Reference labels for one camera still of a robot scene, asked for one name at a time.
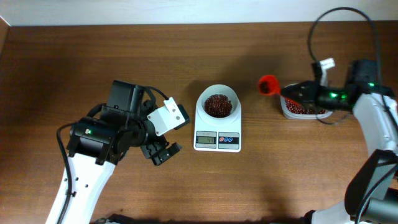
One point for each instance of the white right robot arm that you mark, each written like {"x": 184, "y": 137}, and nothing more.
{"x": 369, "y": 197}

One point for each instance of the clear plastic food container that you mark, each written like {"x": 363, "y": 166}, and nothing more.
{"x": 290, "y": 115}

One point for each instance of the white round bowl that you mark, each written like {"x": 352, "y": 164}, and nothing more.
{"x": 219, "y": 90}

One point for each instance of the red plastic scoop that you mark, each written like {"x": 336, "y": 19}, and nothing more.
{"x": 268, "y": 85}

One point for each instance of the red adzuki beans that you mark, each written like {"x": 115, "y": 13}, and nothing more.
{"x": 297, "y": 109}

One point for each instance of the red beans in bowl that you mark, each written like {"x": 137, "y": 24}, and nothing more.
{"x": 218, "y": 106}

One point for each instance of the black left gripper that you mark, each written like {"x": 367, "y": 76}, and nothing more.
{"x": 158, "y": 158}

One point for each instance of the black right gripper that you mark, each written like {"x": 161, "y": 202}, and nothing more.
{"x": 313, "y": 96}

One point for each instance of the white digital kitchen scale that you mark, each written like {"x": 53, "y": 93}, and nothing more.
{"x": 218, "y": 134}

